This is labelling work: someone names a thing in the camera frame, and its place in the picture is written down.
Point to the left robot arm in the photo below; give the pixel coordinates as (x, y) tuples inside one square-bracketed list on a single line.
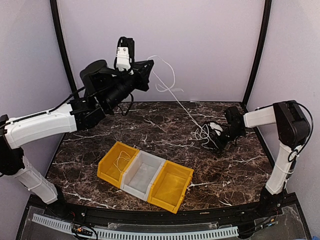
[(104, 88)]

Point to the black frame post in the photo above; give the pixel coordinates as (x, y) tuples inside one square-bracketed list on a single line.
[(258, 53), (62, 47)]

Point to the right yellow plastic bin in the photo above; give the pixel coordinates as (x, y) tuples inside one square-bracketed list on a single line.
[(169, 187)]

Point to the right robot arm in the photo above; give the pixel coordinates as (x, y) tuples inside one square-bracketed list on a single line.
[(294, 126)]

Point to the yellow plastic bin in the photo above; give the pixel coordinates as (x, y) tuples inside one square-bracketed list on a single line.
[(114, 164), (169, 187)]

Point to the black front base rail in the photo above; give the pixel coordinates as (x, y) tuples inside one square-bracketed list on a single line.
[(285, 223)]

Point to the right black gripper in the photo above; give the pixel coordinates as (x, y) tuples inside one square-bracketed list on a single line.
[(220, 144)]

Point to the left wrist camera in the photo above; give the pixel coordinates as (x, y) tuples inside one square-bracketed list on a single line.
[(125, 55)]

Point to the white slotted cable duct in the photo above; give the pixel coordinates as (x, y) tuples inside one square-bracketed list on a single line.
[(117, 231)]

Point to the left black frame post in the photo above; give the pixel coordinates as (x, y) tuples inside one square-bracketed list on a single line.
[(62, 47)]

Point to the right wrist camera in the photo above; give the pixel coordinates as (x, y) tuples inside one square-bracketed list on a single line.
[(216, 128)]

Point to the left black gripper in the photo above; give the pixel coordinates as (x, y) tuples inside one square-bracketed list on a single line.
[(143, 72)]

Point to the left yellow plastic bin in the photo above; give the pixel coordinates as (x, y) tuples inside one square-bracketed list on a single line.
[(114, 164)]

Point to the right black frame post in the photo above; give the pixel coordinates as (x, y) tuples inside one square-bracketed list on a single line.
[(258, 53)]

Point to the white translucent plastic bin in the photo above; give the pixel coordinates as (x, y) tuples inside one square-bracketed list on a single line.
[(141, 174)]

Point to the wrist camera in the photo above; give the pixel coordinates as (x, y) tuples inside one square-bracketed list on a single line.
[(216, 128), (125, 55)]

